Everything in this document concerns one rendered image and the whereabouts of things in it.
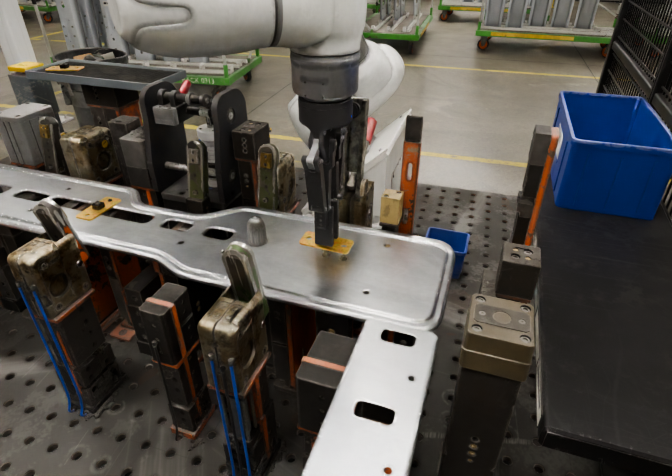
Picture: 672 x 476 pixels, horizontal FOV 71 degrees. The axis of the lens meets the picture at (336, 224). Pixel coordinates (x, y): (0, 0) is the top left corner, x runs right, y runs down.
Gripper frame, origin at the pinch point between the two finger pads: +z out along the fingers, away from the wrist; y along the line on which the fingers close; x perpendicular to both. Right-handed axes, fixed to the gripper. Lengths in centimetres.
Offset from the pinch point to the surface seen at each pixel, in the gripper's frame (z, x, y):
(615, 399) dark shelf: 3.4, 39.6, 18.8
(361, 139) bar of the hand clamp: -8.7, 1.3, -14.2
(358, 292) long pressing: 6.4, 7.7, 7.5
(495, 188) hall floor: 106, 32, -239
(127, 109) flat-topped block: -1, -65, -33
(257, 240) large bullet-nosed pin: 5.3, -12.0, 1.4
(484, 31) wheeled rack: 79, -10, -672
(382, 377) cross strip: 6.4, 14.9, 21.6
